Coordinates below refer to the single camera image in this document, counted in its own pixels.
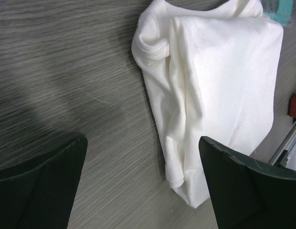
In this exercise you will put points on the white printed t shirt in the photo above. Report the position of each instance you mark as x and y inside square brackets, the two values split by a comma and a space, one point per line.
[207, 73]

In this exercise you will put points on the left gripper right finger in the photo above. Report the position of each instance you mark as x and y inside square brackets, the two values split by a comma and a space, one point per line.
[247, 193]

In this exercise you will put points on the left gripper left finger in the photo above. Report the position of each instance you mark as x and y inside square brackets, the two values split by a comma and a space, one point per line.
[39, 193]

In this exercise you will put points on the teal folding board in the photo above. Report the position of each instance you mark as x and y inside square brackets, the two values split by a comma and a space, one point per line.
[278, 10]

